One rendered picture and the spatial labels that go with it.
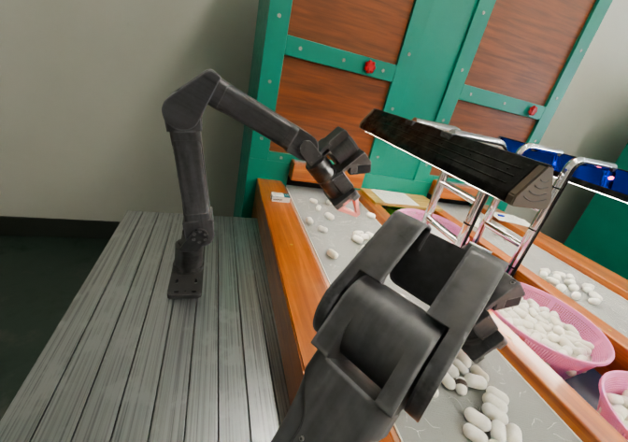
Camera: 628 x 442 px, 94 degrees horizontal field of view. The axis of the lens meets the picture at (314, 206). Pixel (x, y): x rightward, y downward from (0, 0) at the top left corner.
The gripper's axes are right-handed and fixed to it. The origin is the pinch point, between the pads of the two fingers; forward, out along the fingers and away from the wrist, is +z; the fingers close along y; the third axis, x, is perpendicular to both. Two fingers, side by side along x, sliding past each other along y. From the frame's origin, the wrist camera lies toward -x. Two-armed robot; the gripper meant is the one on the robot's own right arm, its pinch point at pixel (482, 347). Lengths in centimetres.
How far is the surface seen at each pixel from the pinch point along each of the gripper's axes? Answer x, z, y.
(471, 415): 8.3, -9.7, -10.8
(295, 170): 10, -23, 75
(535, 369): -4.7, 4.5, -5.9
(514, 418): 3.8, -1.6, -11.4
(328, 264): 16.2, -16.2, 27.9
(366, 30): -41, -43, 82
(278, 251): 22.7, -27.7, 29.1
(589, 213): -156, 205, 131
